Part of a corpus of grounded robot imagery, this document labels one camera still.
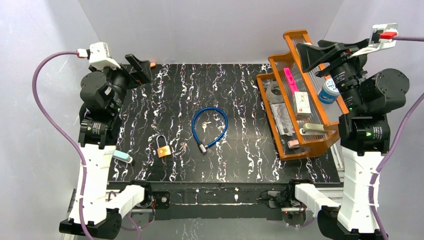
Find brass padlock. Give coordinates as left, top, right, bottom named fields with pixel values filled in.
left=156, top=134, right=172, bottom=158

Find small cable lock keys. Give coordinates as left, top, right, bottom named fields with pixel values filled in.
left=202, top=121, right=212, bottom=133

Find light blue eraser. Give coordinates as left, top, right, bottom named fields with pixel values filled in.
left=112, top=150, right=133, bottom=164

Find packaged protractor ruler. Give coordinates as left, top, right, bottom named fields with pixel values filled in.
left=270, top=103, right=295, bottom=136

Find silver padlock keys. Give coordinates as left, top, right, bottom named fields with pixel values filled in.
left=179, top=142, right=188, bottom=153

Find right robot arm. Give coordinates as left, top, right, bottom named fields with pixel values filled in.
left=296, top=32, right=410, bottom=240

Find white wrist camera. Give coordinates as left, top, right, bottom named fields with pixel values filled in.
left=89, top=42, right=121, bottom=71
left=352, top=23, right=398, bottom=57

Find clear tape roll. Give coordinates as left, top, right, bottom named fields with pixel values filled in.
left=266, top=81, right=284, bottom=104

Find orange tiered rack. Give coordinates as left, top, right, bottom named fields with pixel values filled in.
left=256, top=29, right=347, bottom=162

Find blue cable lock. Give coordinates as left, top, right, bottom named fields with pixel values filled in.
left=191, top=106, right=229, bottom=156

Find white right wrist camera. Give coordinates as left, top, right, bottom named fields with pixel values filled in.
left=352, top=23, right=398, bottom=57

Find pink small eraser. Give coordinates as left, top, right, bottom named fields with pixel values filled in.
left=287, top=139, right=300, bottom=149

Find white small box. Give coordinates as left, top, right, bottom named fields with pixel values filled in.
left=293, top=91, right=312, bottom=119

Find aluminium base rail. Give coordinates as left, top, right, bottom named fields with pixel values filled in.
left=66, top=145, right=347, bottom=233

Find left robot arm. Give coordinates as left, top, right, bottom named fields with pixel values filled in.
left=59, top=54, right=153, bottom=240

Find pink highlighter pen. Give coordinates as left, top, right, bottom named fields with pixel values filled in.
left=283, top=67, right=299, bottom=94

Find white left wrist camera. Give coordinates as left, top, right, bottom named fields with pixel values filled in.
left=89, top=42, right=121, bottom=71

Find beige stapler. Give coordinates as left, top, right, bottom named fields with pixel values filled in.
left=299, top=122, right=328, bottom=136

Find blue white round jar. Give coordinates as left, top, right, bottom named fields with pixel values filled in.
left=317, top=78, right=340, bottom=105

